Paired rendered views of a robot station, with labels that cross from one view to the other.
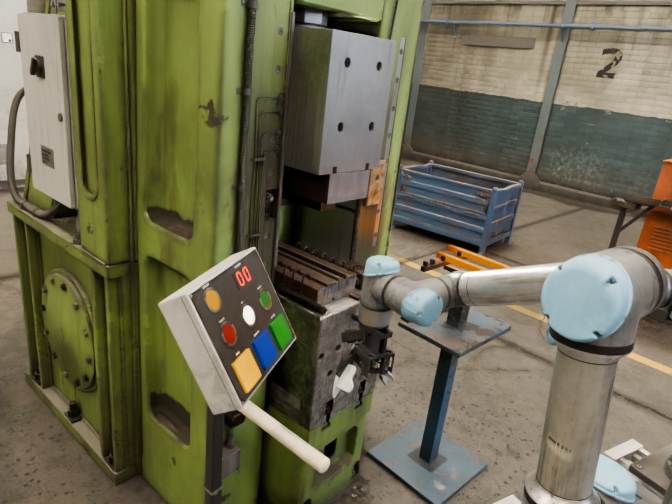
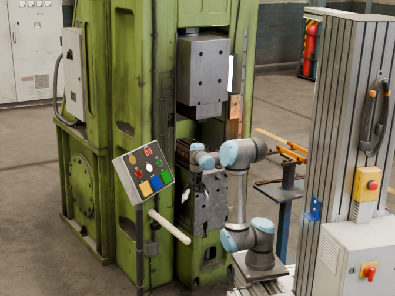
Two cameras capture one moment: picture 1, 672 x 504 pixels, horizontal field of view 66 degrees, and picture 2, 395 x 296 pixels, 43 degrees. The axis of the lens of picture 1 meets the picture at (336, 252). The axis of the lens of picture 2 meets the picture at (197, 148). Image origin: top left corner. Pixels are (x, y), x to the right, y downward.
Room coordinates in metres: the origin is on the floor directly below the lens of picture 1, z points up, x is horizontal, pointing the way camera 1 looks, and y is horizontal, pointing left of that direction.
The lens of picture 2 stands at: (-1.39, -0.80, 2.20)
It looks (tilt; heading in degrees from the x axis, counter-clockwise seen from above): 20 degrees down; 16
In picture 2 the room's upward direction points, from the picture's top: 2 degrees clockwise
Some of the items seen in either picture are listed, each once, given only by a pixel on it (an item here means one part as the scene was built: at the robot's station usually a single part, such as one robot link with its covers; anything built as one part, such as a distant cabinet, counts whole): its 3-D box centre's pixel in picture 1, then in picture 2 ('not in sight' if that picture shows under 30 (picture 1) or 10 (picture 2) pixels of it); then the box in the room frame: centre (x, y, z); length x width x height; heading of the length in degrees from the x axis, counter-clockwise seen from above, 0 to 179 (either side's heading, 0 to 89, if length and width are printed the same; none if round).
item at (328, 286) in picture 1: (294, 269); (189, 152); (1.74, 0.14, 0.96); 0.42 x 0.20 x 0.09; 51
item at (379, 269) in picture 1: (380, 282); (197, 154); (1.06, -0.11, 1.23); 0.09 x 0.08 x 0.11; 40
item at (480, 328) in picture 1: (455, 325); (287, 188); (1.94, -0.53, 0.71); 0.40 x 0.30 x 0.02; 136
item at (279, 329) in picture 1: (279, 331); (165, 177); (1.19, 0.12, 1.01); 0.07 x 0.05 x 0.07; 166
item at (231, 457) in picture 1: (224, 460); (151, 248); (1.41, 0.30, 0.36); 0.09 x 0.07 x 0.12; 141
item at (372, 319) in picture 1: (376, 313); (197, 167); (1.06, -0.11, 1.15); 0.08 x 0.08 x 0.05
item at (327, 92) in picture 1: (318, 98); (197, 66); (1.78, 0.12, 1.56); 0.42 x 0.39 x 0.40; 51
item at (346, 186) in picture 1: (302, 172); (190, 103); (1.74, 0.14, 1.32); 0.42 x 0.20 x 0.10; 51
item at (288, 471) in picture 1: (288, 423); (193, 241); (1.79, 0.12, 0.23); 0.55 x 0.37 x 0.47; 51
